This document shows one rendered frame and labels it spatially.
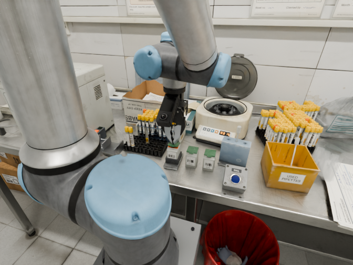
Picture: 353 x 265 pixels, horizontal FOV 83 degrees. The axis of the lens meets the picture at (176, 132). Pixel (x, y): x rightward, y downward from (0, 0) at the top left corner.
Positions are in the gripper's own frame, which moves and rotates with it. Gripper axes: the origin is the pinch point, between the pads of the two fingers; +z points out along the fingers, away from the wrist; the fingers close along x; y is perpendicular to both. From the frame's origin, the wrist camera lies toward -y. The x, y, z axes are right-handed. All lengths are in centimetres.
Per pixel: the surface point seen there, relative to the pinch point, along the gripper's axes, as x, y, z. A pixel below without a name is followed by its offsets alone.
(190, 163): -7.1, -0.7, 7.6
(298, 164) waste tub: -45.1, 9.8, 7.5
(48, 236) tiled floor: 93, -4, 98
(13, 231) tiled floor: 120, -8, 98
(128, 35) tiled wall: 44, 57, -28
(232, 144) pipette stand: -20.7, 4.9, 0.1
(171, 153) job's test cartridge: 0.1, -1.5, 3.9
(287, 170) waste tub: -37.7, -2.6, 1.5
